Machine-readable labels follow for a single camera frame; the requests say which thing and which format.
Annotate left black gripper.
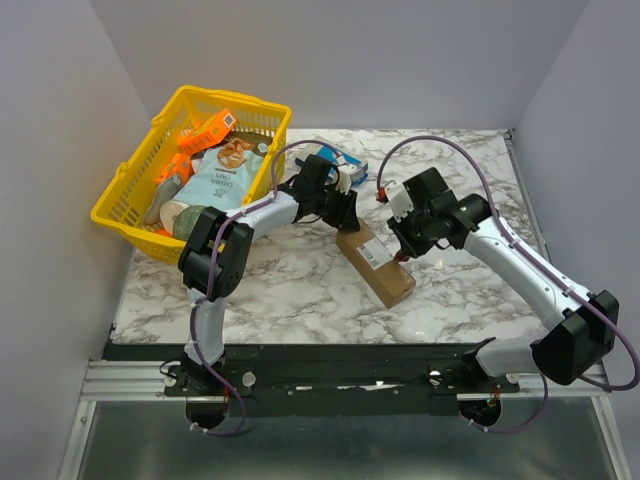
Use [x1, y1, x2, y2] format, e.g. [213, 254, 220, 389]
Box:
[311, 184, 358, 233]

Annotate brown cardboard express box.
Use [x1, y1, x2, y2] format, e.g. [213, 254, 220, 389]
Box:
[336, 219, 416, 309]

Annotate red black utility knife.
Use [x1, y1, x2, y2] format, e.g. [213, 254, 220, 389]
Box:
[394, 251, 410, 263]

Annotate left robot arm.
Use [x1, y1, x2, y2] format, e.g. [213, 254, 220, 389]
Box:
[178, 155, 360, 395]

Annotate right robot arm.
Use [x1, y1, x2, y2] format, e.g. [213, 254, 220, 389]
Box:
[379, 168, 619, 392]

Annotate blue razor box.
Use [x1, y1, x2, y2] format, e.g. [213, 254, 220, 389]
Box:
[295, 143, 368, 186]

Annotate orange snack box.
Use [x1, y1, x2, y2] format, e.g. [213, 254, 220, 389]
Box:
[178, 109, 237, 155]

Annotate light blue chips bag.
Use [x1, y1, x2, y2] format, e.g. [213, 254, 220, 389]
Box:
[174, 132, 271, 211]

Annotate yellow plastic basket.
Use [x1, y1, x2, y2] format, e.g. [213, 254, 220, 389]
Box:
[91, 85, 292, 265]

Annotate green melon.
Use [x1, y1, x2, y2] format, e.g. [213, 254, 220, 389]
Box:
[172, 205, 206, 241]

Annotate orange packet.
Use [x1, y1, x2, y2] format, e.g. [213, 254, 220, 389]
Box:
[156, 153, 194, 186]

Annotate white round jar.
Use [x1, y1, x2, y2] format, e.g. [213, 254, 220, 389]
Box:
[160, 200, 190, 234]

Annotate beige bottle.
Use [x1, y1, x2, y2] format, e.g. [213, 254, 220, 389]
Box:
[142, 174, 182, 225]

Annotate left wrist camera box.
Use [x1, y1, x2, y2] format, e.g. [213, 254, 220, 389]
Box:
[334, 156, 357, 195]

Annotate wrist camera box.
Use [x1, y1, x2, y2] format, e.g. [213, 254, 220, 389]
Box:
[334, 156, 357, 195]
[385, 181, 415, 223]

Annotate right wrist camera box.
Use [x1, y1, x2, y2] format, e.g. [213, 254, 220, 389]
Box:
[385, 181, 415, 223]

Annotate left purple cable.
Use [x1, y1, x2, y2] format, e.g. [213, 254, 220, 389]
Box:
[189, 139, 351, 436]

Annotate purple cable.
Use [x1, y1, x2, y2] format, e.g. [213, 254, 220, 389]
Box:
[189, 139, 351, 436]
[374, 134, 640, 435]

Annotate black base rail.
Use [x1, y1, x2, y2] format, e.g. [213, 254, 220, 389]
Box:
[102, 343, 543, 425]

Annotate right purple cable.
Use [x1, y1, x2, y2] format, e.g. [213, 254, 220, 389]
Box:
[374, 134, 640, 435]

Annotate aluminium frame rail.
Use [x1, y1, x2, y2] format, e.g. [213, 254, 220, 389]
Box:
[80, 361, 165, 402]

